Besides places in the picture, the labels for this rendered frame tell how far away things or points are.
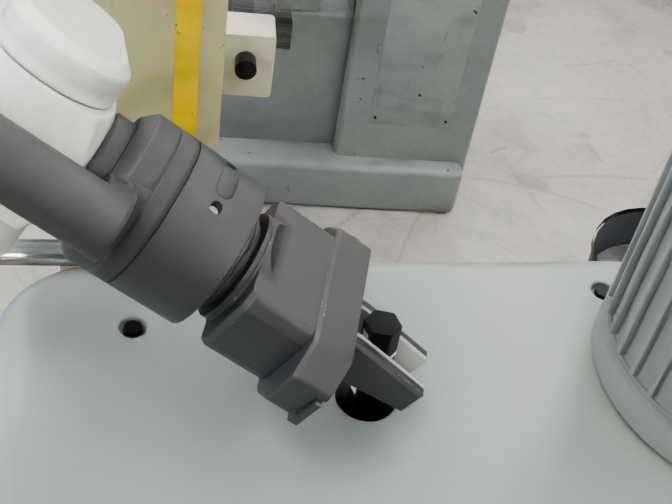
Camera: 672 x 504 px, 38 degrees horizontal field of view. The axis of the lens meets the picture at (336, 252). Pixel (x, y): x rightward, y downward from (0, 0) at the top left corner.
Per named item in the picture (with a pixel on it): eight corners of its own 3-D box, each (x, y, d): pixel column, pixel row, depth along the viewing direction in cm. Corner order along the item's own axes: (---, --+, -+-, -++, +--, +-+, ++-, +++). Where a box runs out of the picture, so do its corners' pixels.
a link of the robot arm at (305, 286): (297, 297, 63) (138, 193, 59) (394, 211, 57) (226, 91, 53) (259, 456, 53) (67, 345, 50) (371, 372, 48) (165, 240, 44)
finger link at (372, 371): (396, 406, 57) (311, 353, 55) (432, 381, 56) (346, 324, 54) (393, 428, 56) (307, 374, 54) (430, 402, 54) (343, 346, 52)
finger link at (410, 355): (434, 356, 57) (351, 301, 55) (398, 382, 59) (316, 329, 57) (436, 336, 58) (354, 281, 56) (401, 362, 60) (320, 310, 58)
